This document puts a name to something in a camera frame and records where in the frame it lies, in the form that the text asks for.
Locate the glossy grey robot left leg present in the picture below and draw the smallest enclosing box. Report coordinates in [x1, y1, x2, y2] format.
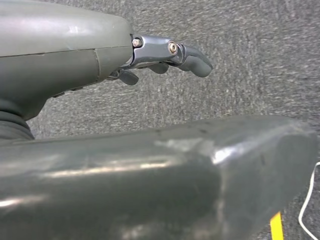
[0, 115, 320, 240]

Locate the yellow floor tape outline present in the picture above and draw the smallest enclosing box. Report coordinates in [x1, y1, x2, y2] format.
[269, 211, 285, 240]

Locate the white floor cable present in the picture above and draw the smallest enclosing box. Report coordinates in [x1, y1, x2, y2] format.
[298, 161, 320, 240]

